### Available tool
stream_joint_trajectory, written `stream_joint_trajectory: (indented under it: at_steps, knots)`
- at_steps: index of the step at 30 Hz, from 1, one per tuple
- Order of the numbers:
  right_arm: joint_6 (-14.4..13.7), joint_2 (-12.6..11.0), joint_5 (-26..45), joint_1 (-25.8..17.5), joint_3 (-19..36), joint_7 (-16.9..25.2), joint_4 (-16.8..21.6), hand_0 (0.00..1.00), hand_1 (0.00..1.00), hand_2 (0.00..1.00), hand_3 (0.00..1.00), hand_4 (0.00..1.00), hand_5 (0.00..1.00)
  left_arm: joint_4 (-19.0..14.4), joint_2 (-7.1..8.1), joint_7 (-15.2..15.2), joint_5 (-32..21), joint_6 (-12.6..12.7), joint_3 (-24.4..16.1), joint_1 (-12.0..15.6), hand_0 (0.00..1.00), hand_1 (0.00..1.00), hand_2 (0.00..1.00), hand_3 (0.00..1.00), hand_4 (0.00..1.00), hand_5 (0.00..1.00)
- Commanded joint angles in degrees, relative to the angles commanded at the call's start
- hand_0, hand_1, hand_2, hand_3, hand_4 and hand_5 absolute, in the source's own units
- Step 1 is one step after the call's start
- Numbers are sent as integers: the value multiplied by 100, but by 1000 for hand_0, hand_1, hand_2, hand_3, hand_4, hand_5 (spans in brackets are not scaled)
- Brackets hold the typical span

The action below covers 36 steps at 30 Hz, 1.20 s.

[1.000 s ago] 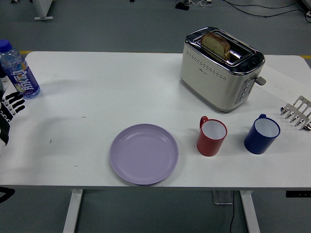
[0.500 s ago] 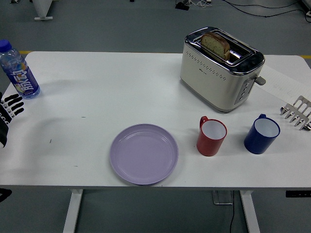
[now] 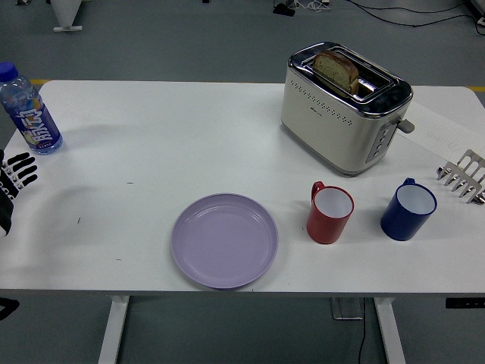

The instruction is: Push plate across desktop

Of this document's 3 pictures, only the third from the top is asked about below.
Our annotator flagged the grey bracket under table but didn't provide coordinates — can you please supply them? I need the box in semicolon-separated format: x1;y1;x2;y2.
331;297;365;321

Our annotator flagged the purple round plate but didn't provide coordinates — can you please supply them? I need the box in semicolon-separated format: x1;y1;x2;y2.
170;193;280;290

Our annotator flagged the long black floor cable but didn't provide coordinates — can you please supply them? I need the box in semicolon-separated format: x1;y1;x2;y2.
346;0;485;28

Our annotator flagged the white table leg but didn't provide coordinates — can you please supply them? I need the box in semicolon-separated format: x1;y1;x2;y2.
373;297;407;364
97;295;130;364

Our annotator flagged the metal toast rack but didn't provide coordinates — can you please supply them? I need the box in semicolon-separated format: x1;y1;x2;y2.
433;149;485;206

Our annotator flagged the cream and chrome toaster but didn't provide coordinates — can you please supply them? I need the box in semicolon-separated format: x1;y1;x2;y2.
280;41;416;177

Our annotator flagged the brown bread slice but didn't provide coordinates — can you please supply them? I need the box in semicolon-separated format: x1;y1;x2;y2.
312;50;359;96

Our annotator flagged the black cable under table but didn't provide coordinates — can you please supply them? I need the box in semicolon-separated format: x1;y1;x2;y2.
355;297;369;364

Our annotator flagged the black table control panel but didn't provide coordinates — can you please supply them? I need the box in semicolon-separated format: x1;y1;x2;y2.
445;298;485;309

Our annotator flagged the blue labelled drink bottle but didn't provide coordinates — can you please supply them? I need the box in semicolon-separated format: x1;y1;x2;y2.
0;61;64;156

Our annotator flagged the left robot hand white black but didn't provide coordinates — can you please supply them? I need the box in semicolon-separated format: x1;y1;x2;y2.
0;149;39;238

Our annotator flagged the black device on floor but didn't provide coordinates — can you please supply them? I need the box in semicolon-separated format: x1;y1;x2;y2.
272;2;296;17

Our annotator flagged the red mug white inside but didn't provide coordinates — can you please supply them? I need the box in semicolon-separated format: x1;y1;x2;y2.
305;180;355;245

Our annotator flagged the white cable bundle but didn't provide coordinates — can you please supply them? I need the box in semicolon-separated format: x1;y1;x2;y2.
295;0;330;11

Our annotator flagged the white stand base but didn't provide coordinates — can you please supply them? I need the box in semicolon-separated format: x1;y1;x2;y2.
51;0;83;33

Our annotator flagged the blue mug white inside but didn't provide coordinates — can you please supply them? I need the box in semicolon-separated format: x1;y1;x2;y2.
380;177;438;242

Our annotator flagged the white paper sheet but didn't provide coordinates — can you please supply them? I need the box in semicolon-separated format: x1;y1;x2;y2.
396;100;483;162

